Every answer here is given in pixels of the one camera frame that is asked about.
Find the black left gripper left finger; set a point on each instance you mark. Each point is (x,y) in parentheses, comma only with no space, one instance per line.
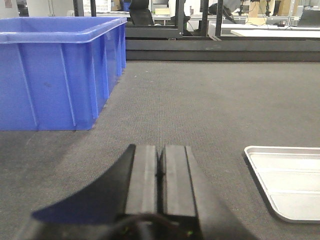
(127,188)

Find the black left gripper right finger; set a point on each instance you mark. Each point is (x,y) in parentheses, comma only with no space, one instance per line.
(190,199)

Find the blue plastic crate on conveyor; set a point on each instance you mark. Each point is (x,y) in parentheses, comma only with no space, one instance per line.
(56,73)

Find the silver metal tray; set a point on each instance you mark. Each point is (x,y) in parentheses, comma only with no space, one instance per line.
(290,180)

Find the white table top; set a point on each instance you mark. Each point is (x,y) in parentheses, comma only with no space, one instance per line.
(273,31)

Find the black office chair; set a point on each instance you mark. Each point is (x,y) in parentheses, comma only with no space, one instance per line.
(140,14)

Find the black conveyor far rail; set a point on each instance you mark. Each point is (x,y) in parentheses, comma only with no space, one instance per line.
(225,49)

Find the black metal frame posts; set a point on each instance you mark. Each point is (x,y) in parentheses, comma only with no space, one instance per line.
(165,27)

